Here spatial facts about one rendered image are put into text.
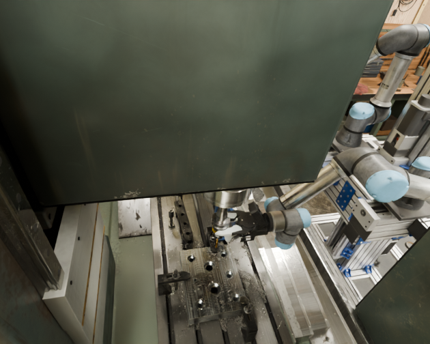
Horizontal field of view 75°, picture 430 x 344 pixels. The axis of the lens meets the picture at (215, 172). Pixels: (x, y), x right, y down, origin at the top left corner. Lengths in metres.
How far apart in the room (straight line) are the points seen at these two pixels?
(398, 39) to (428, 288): 1.09
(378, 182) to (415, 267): 0.33
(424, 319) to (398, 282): 0.13
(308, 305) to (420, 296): 0.54
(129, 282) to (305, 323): 0.90
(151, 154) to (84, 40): 0.23
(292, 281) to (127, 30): 1.38
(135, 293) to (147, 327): 0.18
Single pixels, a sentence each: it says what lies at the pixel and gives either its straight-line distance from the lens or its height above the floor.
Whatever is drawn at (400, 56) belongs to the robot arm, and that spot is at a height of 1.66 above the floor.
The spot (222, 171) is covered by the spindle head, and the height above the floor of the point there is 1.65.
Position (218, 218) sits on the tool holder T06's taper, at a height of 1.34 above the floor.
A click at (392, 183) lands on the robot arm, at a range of 1.07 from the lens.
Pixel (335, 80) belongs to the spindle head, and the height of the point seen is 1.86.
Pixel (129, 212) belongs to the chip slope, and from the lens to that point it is 1.83.
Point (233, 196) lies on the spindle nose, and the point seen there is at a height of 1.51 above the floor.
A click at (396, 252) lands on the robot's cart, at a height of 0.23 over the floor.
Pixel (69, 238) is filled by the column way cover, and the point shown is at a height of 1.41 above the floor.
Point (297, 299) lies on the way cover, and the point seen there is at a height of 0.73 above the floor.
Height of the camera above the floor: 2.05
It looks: 40 degrees down
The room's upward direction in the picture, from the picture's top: 6 degrees clockwise
